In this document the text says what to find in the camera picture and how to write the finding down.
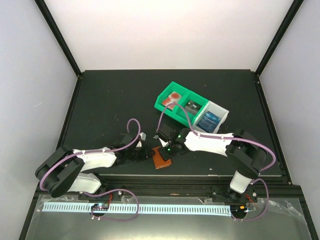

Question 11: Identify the right black frame post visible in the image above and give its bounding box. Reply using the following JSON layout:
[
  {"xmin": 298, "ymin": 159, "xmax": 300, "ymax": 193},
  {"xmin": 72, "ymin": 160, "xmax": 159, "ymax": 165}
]
[{"xmin": 255, "ymin": 0, "xmax": 304, "ymax": 77}]

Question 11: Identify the circuit board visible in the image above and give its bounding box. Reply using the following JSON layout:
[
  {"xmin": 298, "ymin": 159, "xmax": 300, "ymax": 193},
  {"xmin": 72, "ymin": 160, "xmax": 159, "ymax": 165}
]
[
  {"xmin": 234, "ymin": 205, "xmax": 255, "ymax": 213},
  {"xmin": 91, "ymin": 203, "xmax": 109, "ymax": 212}
]

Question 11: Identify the black card stack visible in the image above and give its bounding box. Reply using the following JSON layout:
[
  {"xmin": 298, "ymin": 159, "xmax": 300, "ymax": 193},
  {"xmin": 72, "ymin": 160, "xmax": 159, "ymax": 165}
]
[{"xmin": 184, "ymin": 100, "xmax": 202, "ymax": 116}]

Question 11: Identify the red card stack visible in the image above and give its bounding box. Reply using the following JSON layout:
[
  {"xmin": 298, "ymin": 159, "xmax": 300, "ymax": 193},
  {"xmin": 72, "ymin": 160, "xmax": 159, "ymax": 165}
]
[{"xmin": 162, "ymin": 91, "xmax": 182, "ymax": 107}]

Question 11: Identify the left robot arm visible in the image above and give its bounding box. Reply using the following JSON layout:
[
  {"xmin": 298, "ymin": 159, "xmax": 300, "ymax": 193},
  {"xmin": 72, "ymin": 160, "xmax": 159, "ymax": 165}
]
[{"xmin": 35, "ymin": 132, "xmax": 155, "ymax": 200}]

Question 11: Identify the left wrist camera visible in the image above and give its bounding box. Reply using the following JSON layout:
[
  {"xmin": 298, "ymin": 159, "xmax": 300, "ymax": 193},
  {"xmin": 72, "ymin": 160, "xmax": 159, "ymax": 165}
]
[{"xmin": 136, "ymin": 132, "xmax": 146, "ymax": 148}]

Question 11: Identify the blue card stack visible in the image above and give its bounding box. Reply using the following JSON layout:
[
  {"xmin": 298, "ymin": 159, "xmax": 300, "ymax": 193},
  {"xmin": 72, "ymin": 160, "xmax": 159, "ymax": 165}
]
[{"xmin": 196, "ymin": 111, "xmax": 221, "ymax": 133}]

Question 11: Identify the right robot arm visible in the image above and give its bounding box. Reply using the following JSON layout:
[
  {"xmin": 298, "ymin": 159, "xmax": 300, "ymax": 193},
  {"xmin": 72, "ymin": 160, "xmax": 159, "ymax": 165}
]
[{"xmin": 153, "ymin": 123, "xmax": 268, "ymax": 202}]

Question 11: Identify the right circuit board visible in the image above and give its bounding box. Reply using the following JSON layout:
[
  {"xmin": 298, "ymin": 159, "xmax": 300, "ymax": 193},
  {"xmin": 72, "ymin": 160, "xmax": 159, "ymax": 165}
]
[{"xmin": 234, "ymin": 205, "xmax": 255, "ymax": 213}]

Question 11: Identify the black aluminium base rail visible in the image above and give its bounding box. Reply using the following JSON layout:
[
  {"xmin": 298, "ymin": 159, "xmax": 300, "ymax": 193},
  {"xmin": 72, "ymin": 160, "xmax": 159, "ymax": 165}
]
[{"xmin": 47, "ymin": 174, "xmax": 303, "ymax": 202}]

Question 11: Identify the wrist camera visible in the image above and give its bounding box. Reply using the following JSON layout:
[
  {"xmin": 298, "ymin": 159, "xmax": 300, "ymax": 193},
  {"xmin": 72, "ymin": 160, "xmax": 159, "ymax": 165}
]
[
  {"xmin": 153, "ymin": 123, "xmax": 175, "ymax": 148},
  {"xmin": 136, "ymin": 132, "xmax": 146, "ymax": 148}
]

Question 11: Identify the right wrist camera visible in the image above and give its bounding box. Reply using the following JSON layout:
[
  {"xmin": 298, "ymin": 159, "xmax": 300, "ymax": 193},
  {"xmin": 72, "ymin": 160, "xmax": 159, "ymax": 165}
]
[{"xmin": 153, "ymin": 123, "xmax": 175, "ymax": 148}]

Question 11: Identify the white bin with blue cards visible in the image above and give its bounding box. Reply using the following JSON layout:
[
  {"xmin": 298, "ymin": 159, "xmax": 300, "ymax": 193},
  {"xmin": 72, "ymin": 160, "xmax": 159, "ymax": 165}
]
[{"xmin": 192, "ymin": 101, "xmax": 229, "ymax": 134}]

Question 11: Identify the left black frame post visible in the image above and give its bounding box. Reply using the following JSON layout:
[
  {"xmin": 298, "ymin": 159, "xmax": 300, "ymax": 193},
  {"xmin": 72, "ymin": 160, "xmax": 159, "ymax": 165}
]
[{"xmin": 34, "ymin": 0, "xmax": 82, "ymax": 77}]

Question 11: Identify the brown leather card holder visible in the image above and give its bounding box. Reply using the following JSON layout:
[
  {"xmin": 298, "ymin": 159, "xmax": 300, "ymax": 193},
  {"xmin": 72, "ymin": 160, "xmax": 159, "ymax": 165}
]
[{"xmin": 152, "ymin": 146, "xmax": 172, "ymax": 170}]

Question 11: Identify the left circuit board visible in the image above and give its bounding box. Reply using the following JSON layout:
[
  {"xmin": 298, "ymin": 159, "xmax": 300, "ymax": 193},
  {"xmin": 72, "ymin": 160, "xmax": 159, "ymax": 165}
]
[{"xmin": 91, "ymin": 203, "xmax": 109, "ymax": 212}]

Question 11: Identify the white slotted cable duct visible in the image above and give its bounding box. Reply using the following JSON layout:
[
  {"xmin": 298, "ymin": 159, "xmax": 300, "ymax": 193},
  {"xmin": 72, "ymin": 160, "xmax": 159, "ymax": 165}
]
[{"xmin": 42, "ymin": 202, "xmax": 232, "ymax": 217}]

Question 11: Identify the green bin with black cards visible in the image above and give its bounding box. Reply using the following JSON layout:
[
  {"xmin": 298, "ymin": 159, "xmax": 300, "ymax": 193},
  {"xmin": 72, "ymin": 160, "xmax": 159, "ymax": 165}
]
[{"xmin": 172, "ymin": 91, "xmax": 209, "ymax": 127}]

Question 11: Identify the black frame post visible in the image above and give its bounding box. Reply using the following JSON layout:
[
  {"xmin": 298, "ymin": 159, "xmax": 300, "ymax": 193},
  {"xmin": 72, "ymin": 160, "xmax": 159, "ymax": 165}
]
[
  {"xmin": 255, "ymin": 0, "xmax": 304, "ymax": 77},
  {"xmin": 34, "ymin": 0, "xmax": 82, "ymax": 77}
]

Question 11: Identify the green bin with red cards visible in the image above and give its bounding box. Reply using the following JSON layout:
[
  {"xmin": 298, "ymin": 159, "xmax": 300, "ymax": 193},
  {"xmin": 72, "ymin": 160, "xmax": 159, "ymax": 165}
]
[{"xmin": 154, "ymin": 81, "xmax": 192, "ymax": 119}]

